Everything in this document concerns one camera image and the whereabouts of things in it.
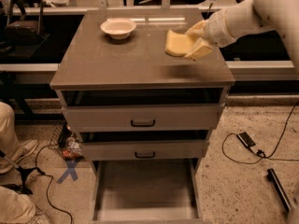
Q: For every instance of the beige trouser leg upper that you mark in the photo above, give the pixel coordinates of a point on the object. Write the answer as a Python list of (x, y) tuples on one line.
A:
[(7, 130)]

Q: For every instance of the top grey drawer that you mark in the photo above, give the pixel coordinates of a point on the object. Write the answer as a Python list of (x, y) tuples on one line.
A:
[(118, 118)]

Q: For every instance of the yellow sponge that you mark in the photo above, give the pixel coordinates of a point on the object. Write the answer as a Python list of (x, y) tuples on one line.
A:
[(177, 45)]

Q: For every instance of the grey drawer cabinet with countertop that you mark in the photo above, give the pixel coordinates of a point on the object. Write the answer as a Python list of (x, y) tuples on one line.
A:
[(98, 70)]

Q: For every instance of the black drawer handle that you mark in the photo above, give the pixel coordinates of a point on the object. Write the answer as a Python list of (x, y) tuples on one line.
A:
[(143, 122), (149, 155)]

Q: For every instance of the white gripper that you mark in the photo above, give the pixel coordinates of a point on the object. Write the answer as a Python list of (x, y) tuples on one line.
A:
[(217, 28)]

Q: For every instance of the black power adapter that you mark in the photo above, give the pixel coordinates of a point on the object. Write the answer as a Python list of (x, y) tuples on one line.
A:
[(245, 139)]

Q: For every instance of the beige trouser leg lower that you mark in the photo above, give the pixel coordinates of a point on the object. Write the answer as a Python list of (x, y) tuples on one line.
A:
[(15, 208)]

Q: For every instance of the black chair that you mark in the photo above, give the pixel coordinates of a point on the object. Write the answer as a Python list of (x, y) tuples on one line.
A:
[(22, 36)]

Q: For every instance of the middle grey drawer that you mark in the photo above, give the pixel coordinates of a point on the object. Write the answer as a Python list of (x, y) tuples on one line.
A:
[(112, 146)]

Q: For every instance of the black tripod stand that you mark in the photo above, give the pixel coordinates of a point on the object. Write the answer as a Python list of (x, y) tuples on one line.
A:
[(23, 173)]

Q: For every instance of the black bar on floor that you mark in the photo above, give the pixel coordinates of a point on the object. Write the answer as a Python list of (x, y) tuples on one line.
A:
[(272, 177)]

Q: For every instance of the open bottom grey drawer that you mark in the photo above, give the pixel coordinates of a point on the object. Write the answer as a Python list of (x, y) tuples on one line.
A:
[(145, 192)]

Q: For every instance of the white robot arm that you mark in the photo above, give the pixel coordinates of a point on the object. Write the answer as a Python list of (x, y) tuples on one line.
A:
[(249, 17)]

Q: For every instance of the beige trouser leg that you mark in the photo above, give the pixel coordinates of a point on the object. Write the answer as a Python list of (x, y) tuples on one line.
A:
[(15, 208), (7, 130)]

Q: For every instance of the blue tape cross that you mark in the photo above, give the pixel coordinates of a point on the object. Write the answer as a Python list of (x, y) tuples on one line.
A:
[(70, 171)]

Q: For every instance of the wire basket with items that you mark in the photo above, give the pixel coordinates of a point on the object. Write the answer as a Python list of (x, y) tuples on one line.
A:
[(65, 142)]

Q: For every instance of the black top drawer handle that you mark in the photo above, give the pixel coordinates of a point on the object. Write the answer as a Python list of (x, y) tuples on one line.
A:
[(143, 122)]

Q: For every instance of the black middle drawer handle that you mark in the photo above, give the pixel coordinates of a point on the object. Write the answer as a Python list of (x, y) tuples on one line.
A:
[(149, 155)]

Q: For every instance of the white bowl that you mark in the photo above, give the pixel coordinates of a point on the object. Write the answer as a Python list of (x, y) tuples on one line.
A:
[(118, 28)]

